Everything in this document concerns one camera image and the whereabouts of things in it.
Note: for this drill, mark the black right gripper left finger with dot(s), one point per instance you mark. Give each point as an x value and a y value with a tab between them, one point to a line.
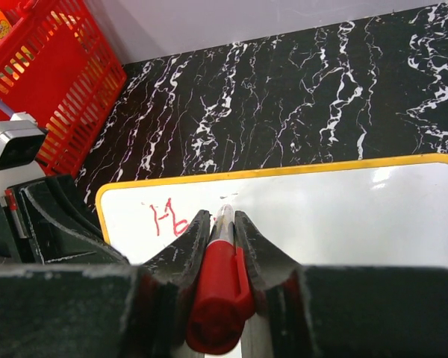
98	310

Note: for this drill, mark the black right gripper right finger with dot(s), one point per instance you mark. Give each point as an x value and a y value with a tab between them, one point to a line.
340	311

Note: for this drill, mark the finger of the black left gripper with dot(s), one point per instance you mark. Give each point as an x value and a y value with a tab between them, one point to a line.
47	222

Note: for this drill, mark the red marker cap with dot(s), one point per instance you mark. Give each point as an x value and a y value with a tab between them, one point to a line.
223	301

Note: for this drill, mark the white red marker pen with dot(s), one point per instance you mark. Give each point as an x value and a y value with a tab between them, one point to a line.
223	229

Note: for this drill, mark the white board with orange frame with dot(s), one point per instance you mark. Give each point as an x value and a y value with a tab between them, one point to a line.
382	212

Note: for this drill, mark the red plastic shopping basket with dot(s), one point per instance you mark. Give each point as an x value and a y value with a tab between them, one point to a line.
57	65

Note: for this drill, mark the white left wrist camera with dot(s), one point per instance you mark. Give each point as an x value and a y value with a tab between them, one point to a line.
20	142

